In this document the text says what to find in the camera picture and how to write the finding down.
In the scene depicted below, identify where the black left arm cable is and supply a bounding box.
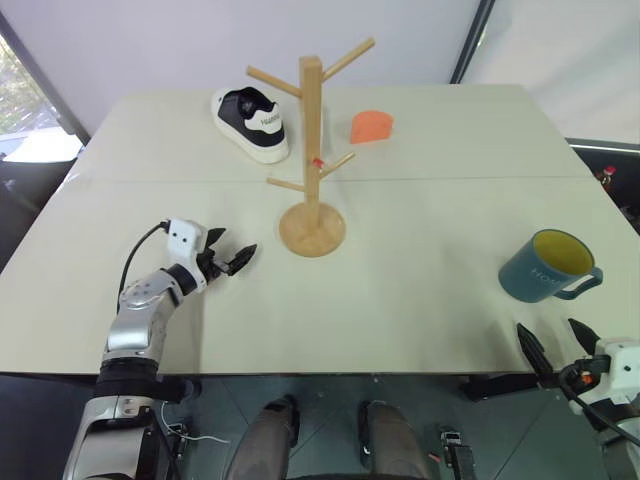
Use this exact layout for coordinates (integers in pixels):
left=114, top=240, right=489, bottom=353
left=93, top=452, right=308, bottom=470
left=116, top=221, right=172, bottom=312

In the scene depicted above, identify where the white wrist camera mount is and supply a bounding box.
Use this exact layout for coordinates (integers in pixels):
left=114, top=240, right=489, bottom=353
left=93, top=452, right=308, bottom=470
left=167, top=217, right=209, bottom=294
left=593, top=337, right=640, bottom=407

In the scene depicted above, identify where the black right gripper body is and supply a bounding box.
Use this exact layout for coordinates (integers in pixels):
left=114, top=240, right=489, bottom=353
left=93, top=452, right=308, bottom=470
left=551, top=353, right=612, bottom=401

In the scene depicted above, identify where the bottle with red cap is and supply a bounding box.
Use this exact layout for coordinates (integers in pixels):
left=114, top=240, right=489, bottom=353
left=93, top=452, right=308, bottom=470
left=596, top=164, right=617, bottom=194

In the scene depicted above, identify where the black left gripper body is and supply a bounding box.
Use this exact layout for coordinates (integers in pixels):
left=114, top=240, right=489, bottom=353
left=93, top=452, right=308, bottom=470
left=196, top=239, right=234, bottom=283

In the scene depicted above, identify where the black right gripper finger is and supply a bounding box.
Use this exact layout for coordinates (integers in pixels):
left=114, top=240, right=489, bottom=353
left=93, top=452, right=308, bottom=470
left=515, top=322, right=556, bottom=389
left=567, top=317, right=600, bottom=358

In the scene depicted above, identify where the blue mug yellow inside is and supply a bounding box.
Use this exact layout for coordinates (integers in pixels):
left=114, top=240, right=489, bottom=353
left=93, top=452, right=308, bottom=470
left=497, top=228, right=605, bottom=304

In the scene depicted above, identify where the orange wedge block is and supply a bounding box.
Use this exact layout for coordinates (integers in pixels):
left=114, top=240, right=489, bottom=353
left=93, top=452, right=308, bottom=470
left=349, top=109, right=395, bottom=146

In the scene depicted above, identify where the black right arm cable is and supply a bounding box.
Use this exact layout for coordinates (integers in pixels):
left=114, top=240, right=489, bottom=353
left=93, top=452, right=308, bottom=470
left=560, top=366, right=640, bottom=447

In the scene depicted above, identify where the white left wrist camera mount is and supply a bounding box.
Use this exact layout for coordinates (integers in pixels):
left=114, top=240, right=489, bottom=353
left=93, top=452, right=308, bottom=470
left=167, top=217, right=209, bottom=294

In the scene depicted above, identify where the black table support bar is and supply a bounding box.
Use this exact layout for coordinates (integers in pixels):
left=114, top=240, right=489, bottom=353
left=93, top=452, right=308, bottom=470
left=459, top=371, right=543, bottom=402

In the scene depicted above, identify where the thin white wire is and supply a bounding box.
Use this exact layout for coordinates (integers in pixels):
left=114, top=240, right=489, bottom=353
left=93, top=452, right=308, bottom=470
left=159, top=399, right=231, bottom=446

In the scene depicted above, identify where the black and white sneaker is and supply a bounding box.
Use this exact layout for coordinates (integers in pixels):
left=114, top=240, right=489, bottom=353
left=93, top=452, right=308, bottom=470
left=210, top=86, right=291, bottom=165

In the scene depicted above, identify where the wooden mug tree stand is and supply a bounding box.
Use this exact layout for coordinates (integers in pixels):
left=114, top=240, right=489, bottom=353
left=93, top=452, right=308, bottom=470
left=245, top=36, right=376, bottom=259

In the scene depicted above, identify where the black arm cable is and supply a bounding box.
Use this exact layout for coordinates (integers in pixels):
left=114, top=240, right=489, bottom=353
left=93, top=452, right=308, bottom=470
left=560, top=366, right=640, bottom=447
left=116, top=221, right=172, bottom=312

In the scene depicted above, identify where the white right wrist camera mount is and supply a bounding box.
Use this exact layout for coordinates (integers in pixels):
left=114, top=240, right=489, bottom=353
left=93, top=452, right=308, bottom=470
left=593, top=337, right=640, bottom=407

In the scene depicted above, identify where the black strap with buckle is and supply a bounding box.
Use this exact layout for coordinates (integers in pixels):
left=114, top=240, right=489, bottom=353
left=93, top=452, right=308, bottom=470
left=438, top=424, right=477, bottom=480

